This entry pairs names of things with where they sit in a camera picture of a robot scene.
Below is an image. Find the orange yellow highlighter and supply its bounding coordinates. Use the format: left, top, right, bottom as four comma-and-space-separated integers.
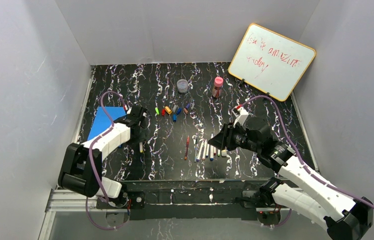
221, 150, 228, 157

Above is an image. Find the blue capped white marker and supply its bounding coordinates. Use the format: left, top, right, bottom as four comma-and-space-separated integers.
209, 144, 214, 161

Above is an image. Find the blue red marker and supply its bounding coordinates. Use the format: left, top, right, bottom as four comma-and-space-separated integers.
205, 143, 210, 158

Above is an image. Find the checkered black white pen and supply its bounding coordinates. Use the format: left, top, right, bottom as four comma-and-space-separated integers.
193, 136, 197, 162

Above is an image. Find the yellow highlighter cap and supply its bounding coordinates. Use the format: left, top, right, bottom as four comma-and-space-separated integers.
165, 106, 172, 115

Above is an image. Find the purple white marker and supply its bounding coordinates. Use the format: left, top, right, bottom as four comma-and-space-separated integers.
196, 140, 204, 162

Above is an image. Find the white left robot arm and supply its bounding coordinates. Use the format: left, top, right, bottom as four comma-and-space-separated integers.
58, 106, 148, 200

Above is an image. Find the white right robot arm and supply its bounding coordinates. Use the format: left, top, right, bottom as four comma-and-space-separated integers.
209, 122, 373, 240

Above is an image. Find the blue foam pad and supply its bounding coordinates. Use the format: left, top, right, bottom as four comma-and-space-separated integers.
87, 106, 125, 141

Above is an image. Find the pink capped bottle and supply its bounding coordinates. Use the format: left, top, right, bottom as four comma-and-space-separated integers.
212, 76, 224, 99

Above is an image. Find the clear round plastic container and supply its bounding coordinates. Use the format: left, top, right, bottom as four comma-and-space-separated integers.
176, 79, 189, 94

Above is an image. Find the yellow framed whiteboard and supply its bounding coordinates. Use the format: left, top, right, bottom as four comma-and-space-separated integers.
228, 23, 317, 102

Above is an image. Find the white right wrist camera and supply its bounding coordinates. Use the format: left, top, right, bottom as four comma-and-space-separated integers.
232, 105, 249, 126

